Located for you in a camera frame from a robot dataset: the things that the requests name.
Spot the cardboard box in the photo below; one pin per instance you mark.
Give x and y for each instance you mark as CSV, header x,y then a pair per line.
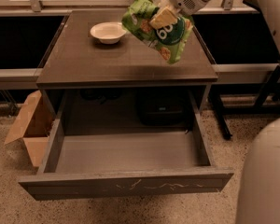
x,y
32,125

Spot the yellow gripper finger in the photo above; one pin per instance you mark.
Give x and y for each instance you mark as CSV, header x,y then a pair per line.
x,y
164,17

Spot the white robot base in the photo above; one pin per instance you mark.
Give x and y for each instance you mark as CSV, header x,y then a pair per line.
x,y
259,193

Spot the grey open drawer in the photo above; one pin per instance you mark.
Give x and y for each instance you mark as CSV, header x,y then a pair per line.
x,y
103,150

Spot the green rice chip bag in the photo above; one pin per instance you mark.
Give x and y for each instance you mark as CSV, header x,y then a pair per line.
x,y
169,41

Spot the black device under counter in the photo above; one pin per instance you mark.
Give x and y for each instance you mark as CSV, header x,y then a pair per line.
x,y
158,106

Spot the white bowl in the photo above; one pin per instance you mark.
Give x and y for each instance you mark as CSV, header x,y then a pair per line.
x,y
108,32

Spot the grey cabinet counter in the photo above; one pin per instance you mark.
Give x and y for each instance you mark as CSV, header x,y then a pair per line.
x,y
80,61

